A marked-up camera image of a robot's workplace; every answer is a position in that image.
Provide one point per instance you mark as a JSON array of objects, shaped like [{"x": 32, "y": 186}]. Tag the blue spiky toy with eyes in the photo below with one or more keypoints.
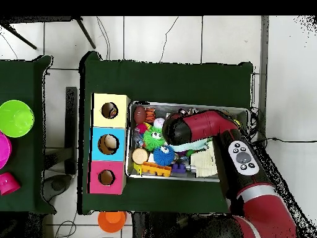
[{"x": 163, "y": 156}]

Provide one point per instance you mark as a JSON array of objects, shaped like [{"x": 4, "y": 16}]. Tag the multicolour patterned cloth scrap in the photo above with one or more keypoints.
[{"x": 113, "y": 112}]

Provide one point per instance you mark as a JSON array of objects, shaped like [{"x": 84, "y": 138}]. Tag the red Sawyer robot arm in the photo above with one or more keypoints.
[{"x": 205, "y": 124}]

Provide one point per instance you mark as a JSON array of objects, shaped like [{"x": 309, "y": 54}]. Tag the clear mesh bin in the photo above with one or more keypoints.
[{"x": 161, "y": 110}]

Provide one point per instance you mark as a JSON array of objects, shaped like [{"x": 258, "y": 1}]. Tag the wooden box with three holes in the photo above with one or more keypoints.
[{"x": 122, "y": 121}]

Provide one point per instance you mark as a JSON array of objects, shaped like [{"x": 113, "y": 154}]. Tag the white toy baseball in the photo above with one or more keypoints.
[{"x": 158, "y": 122}]

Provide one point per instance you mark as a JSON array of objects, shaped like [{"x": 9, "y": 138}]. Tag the green spiky toy with eyes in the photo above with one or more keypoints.
[{"x": 149, "y": 141}]

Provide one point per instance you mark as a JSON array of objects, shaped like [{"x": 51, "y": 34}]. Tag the brown toy football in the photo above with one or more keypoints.
[{"x": 140, "y": 114}]

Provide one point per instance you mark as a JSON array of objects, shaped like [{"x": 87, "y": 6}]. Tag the light blue cloth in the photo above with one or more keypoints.
[{"x": 188, "y": 146}]

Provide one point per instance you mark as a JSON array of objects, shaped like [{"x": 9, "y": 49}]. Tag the orange toothed toy block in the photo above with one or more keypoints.
[{"x": 156, "y": 169}]

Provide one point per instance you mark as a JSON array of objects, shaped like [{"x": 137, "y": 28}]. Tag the dark green table cloth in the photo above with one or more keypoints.
[
  {"x": 24, "y": 74},
  {"x": 173, "y": 84}
]

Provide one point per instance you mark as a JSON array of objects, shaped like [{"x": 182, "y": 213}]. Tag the cream cloth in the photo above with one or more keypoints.
[{"x": 203, "y": 161}]

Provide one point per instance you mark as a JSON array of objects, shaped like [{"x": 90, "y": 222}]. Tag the black flat stand bar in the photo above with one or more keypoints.
[{"x": 71, "y": 124}]

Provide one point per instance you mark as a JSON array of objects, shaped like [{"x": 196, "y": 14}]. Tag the orange plastic cup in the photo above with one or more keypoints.
[{"x": 111, "y": 222}]

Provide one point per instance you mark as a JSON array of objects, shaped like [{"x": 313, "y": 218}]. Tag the grey round stand base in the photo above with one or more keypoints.
[{"x": 58, "y": 184}]

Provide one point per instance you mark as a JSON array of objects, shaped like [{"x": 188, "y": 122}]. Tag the black tripod stand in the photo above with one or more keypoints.
[{"x": 85, "y": 33}]

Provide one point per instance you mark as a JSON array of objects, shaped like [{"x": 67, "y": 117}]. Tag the lime green plastic bowl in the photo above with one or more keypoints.
[{"x": 14, "y": 119}]

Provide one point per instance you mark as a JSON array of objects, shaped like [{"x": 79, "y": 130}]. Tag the magenta plastic bowl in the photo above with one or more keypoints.
[{"x": 5, "y": 151}]

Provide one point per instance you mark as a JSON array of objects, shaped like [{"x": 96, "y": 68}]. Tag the pink-red plastic cup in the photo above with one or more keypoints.
[{"x": 8, "y": 183}]

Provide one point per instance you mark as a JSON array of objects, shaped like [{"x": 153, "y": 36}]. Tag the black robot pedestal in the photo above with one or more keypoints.
[{"x": 148, "y": 228}]

